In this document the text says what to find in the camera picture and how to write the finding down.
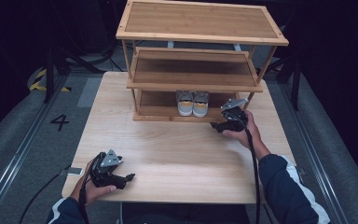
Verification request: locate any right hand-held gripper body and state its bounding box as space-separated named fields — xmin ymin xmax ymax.
xmin=220 ymin=98 xmax=250 ymax=132

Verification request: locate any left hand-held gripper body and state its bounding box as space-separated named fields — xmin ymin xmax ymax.
xmin=88 ymin=148 xmax=123 ymax=189

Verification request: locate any small grey white sneaker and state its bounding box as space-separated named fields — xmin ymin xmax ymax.
xmin=192 ymin=91 xmax=211 ymax=119
xmin=175 ymin=90 xmax=195 ymax=118

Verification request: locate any wooden three-tier shoe rack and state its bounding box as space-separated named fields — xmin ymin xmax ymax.
xmin=115 ymin=0 xmax=290 ymax=124

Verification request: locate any person's right hand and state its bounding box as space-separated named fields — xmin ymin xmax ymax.
xmin=221 ymin=109 xmax=271 ymax=161

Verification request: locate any person's left hand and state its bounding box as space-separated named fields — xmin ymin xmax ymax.
xmin=69 ymin=160 xmax=117 ymax=206

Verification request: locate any black metal stand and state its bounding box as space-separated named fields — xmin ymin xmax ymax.
xmin=265 ymin=54 xmax=303 ymax=112
xmin=43 ymin=46 xmax=105 ymax=105

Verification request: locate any grey metal table bracket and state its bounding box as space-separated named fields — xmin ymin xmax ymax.
xmin=60 ymin=166 xmax=84 ymax=177

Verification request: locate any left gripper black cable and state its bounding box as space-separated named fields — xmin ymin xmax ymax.
xmin=77 ymin=153 xmax=102 ymax=224

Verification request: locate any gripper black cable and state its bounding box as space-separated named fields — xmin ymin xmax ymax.
xmin=227 ymin=111 xmax=262 ymax=224
xmin=77 ymin=153 xmax=102 ymax=224

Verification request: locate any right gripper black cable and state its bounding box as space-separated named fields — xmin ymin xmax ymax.
xmin=227 ymin=111 xmax=262 ymax=224

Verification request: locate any black floor cable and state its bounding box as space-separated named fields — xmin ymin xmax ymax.
xmin=18 ymin=166 xmax=73 ymax=224

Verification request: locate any metal floor rail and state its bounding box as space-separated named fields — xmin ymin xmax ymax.
xmin=0 ymin=74 xmax=70 ymax=218
xmin=278 ymin=80 xmax=351 ymax=224

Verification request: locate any bundle of black cables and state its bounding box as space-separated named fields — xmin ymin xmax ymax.
xmin=59 ymin=38 xmax=125 ymax=75

